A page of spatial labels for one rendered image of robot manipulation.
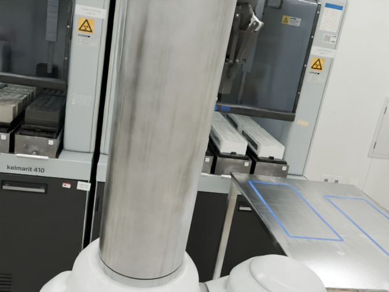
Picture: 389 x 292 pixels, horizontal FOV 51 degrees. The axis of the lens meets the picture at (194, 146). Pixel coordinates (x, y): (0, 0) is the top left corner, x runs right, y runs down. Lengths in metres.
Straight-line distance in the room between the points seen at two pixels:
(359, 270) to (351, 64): 2.17
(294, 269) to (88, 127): 1.11
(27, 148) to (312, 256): 1.00
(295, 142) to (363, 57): 1.45
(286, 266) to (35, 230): 1.19
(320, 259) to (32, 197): 1.02
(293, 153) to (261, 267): 1.18
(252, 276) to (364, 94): 2.62
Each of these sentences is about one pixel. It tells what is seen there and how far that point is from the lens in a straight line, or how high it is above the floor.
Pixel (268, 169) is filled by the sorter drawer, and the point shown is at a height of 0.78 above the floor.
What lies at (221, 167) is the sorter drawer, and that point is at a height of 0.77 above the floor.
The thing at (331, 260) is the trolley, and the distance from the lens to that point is 0.97.
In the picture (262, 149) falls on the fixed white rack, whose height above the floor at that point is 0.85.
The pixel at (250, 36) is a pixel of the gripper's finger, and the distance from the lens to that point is 0.91.
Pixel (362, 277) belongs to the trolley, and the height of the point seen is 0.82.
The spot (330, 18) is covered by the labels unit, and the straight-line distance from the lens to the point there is 1.66.
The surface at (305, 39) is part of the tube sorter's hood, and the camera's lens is 1.61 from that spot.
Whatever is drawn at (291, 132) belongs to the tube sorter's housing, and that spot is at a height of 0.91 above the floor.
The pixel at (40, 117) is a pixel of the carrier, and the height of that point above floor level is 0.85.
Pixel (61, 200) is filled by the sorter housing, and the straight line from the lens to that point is 1.56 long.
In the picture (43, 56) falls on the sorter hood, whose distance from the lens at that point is 1.51.
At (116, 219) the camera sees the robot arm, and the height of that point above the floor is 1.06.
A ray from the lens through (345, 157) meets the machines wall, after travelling 3.17.
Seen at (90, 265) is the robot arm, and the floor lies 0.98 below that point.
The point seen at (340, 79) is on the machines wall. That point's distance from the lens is 2.98.
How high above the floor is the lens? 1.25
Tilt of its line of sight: 16 degrees down
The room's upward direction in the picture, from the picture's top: 10 degrees clockwise
